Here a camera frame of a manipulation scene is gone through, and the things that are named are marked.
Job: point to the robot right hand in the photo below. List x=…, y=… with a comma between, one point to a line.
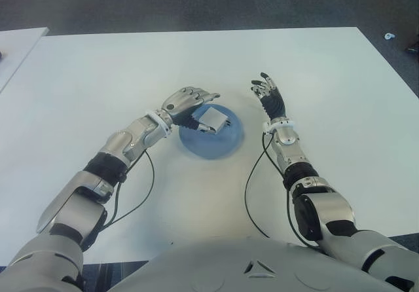
x=275, y=103

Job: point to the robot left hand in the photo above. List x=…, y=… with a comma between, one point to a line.
x=180, y=103

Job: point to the white cube charger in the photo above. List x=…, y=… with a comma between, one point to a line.
x=211, y=116

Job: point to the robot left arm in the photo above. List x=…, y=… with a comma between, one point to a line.
x=82, y=193

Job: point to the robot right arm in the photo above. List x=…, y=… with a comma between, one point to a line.
x=330, y=207

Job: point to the blue round plate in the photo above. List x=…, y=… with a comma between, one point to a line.
x=212, y=144

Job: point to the small white floor object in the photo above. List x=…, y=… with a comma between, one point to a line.
x=388, y=36

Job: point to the black shoe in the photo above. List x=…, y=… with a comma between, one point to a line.
x=413, y=49

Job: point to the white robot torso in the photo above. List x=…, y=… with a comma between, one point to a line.
x=212, y=266

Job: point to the white side table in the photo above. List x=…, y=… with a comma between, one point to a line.
x=16, y=49

